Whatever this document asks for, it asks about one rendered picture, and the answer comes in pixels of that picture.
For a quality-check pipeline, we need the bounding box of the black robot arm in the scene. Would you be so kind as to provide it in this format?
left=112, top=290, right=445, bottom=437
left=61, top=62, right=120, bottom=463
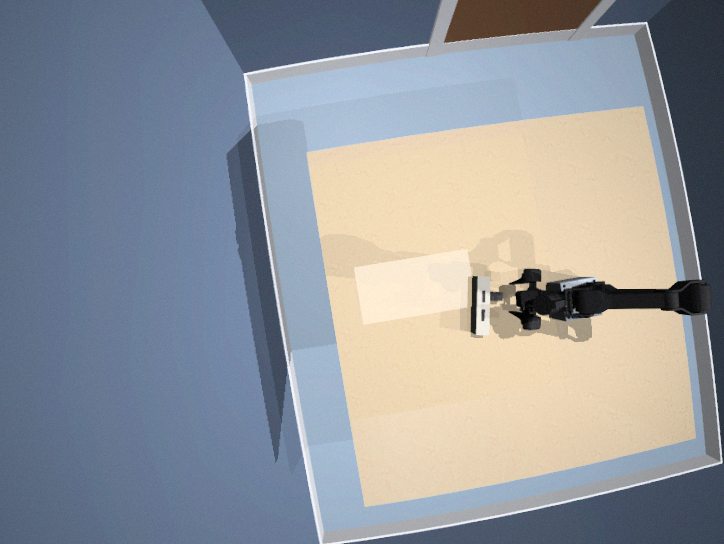
left=515, top=280, right=712, bottom=319

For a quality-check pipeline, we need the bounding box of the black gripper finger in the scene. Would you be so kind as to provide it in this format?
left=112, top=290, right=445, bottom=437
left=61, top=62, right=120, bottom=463
left=508, top=311, right=529, bottom=325
left=509, top=274, right=529, bottom=285

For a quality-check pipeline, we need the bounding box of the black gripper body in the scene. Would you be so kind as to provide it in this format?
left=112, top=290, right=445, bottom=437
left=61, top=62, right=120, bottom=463
left=522, top=269, right=553, bottom=330

